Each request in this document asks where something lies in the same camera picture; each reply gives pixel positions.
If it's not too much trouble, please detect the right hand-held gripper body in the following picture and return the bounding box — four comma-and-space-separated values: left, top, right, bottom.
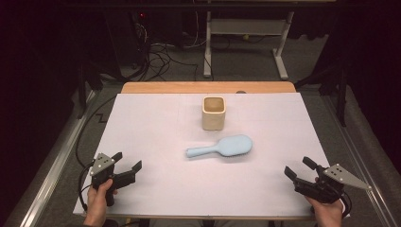
310, 163, 373, 204

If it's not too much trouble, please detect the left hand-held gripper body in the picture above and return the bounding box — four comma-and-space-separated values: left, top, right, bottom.
90, 152, 118, 207

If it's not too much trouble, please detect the light blue hairbrush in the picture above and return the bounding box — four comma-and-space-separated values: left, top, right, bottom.
184, 134, 253, 159

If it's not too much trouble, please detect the person's right hand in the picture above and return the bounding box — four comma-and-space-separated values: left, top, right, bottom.
304, 196, 345, 227

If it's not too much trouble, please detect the person's left hand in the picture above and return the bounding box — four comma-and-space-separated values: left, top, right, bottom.
83, 179, 118, 226

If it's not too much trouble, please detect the white table sheet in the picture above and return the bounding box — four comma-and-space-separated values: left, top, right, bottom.
73, 93, 351, 219

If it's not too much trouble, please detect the black metal stand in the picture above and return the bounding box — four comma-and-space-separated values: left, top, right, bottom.
76, 61, 104, 120
295, 61, 349, 128

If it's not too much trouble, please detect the wooden table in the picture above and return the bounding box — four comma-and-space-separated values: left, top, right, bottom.
79, 80, 343, 221

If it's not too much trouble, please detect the beige square cup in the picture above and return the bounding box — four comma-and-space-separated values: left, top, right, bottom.
201, 96, 227, 131

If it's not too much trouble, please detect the black computer tower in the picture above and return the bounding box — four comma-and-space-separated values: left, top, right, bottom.
103, 9, 150, 79

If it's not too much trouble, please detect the aluminium floor rail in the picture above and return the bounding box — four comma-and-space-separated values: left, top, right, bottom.
18, 89, 97, 227
320, 94, 401, 227

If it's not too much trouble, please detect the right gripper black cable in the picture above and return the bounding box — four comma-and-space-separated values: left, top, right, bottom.
340, 191, 353, 219

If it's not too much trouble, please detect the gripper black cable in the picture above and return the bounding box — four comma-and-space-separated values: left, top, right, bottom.
340, 191, 353, 219
78, 160, 96, 212

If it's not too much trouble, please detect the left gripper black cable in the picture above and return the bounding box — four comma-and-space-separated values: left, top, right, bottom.
78, 160, 96, 212

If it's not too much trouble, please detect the long black floor cable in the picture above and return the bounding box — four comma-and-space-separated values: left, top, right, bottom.
75, 95, 117, 169

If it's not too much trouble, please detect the bundle of floor cables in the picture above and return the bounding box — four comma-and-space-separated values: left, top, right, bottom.
135, 41, 201, 82

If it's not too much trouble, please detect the white metal desk frame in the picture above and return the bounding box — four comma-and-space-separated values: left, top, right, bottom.
202, 10, 296, 81

